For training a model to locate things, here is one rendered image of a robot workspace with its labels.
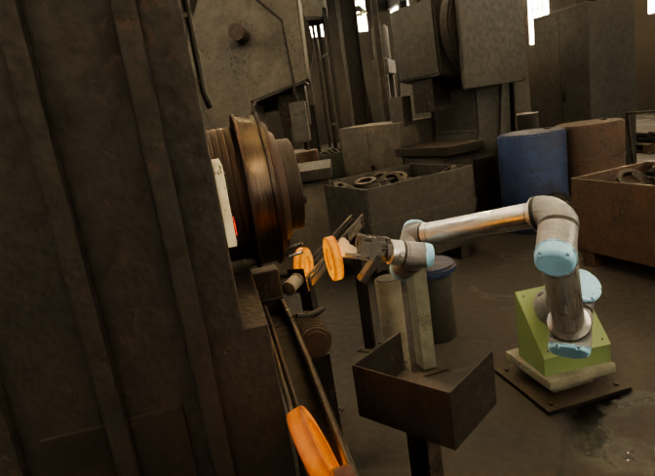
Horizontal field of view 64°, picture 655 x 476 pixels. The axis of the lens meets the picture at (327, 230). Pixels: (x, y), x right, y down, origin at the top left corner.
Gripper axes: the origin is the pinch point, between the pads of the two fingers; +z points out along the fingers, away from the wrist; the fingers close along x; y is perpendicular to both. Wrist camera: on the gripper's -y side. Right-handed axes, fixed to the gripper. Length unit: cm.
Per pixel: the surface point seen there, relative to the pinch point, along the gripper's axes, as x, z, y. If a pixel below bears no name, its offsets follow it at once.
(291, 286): -24.0, 8.1, -19.4
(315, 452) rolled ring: 89, 23, -17
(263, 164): 31, 31, 29
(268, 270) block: -10.3, 19.9, -10.5
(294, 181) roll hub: 24.0, 20.4, 24.4
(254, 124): 21, 33, 39
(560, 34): -344, -312, 189
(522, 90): -577, -425, 167
